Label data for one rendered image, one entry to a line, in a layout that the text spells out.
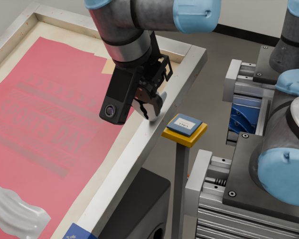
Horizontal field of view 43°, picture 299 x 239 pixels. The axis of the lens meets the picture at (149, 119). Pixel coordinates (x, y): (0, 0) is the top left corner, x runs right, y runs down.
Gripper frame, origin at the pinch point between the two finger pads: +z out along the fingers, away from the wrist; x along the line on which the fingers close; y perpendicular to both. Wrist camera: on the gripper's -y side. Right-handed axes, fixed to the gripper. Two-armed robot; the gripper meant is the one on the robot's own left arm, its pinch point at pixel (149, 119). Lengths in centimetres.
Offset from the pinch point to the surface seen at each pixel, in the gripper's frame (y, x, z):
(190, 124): 29, 13, 53
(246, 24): 261, 94, 244
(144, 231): -14.5, 4.8, 45.1
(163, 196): -2.9, 4.7, 43.3
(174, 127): 24, 17, 52
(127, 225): -16.5, 6.8, 35.8
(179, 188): 13, 14, 82
